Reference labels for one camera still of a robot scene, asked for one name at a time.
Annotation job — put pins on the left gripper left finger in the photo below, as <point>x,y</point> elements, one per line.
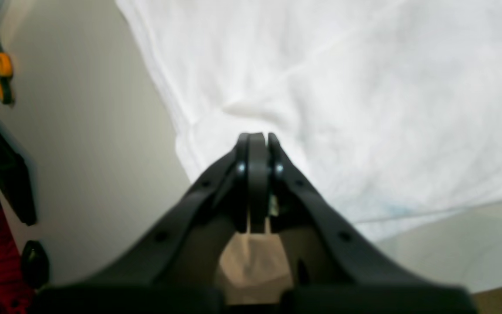
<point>171,269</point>

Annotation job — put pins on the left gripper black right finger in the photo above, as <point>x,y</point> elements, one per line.
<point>336,269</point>

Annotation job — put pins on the white printed T-shirt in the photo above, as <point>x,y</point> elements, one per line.
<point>391,108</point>

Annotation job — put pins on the black table edge object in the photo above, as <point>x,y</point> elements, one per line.
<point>15,184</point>

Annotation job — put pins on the orange handled tool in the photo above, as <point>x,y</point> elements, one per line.
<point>6,74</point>

